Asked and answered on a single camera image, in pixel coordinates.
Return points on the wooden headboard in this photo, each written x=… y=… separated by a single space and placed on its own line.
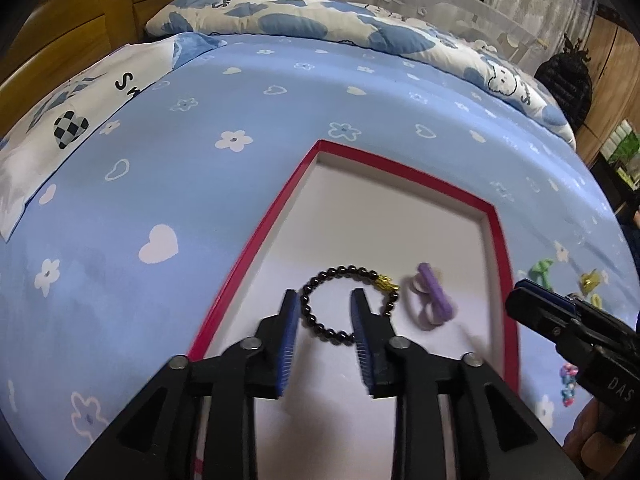
x=45 y=42

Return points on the black jacket hanging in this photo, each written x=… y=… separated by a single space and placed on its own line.
x=566 y=76

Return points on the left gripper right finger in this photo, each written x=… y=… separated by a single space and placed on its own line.
x=494 y=435

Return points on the white patterned pillow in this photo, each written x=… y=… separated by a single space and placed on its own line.
x=46 y=135

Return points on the yellow hair claw clip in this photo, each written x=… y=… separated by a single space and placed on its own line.
x=589 y=281

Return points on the green white boxes stack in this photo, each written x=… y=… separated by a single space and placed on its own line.
x=621 y=151

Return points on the red shallow tray box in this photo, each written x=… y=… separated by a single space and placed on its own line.
x=443 y=246

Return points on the person's right hand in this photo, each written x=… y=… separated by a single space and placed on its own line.
x=596 y=455

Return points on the blue white patterned quilt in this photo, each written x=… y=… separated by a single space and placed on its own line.
x=374 y=28

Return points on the wooden wardrobe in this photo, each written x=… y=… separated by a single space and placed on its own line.
x=614 y=71

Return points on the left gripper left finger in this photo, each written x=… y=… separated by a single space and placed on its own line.
x=197 y=419

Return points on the light blue bed sheet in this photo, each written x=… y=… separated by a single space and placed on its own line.
x=120 y=255

